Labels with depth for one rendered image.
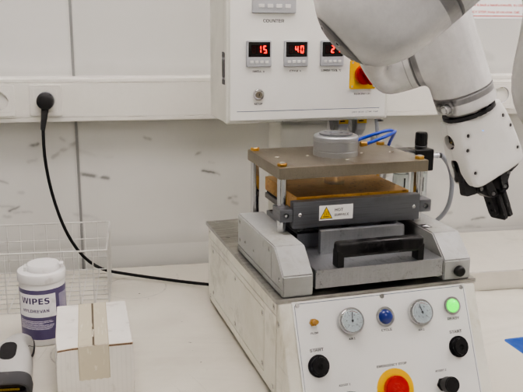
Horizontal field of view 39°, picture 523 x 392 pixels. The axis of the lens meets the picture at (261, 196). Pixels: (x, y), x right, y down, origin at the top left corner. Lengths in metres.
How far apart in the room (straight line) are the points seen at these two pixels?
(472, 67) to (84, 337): 0.72
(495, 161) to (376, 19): 0.55
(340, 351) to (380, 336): 0.07
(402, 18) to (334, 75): 0.87
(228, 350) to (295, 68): 0.54
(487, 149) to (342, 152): 0.30
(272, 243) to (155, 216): 0.70
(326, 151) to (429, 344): 0.36
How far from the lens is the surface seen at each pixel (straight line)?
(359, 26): 0.57
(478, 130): 1.06
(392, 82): 1.04
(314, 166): 1.20
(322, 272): 1.14
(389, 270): 1.19
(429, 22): 0.58
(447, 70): 1.03
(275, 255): 1.14
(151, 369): 1.32
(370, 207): 1.24
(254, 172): 1.34
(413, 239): 1.19
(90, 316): 1.32
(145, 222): 1.82
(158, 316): 1.54
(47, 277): 1.39
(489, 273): 1.74
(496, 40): 2.00
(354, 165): 1.23
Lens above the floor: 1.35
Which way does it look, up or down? 14 degrees down
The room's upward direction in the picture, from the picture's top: 1 degrees clockwise
